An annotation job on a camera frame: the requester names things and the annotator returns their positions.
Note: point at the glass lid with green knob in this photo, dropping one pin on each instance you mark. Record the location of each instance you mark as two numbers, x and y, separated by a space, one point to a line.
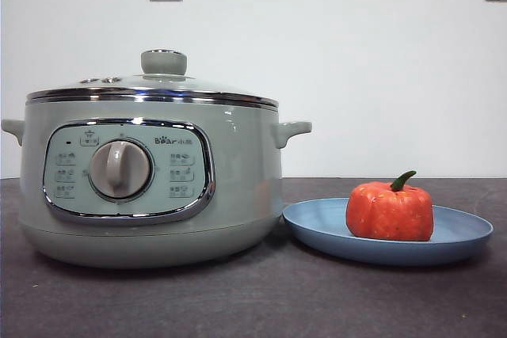
163 63

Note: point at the orange pumpkin with green stem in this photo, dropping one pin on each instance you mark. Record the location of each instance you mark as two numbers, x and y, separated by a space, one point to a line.
390 215

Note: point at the pale green electric steamer pot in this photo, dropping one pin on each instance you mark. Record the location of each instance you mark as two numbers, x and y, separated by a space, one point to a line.
237 195

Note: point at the blue plate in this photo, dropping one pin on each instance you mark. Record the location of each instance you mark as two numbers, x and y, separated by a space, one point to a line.
317 219

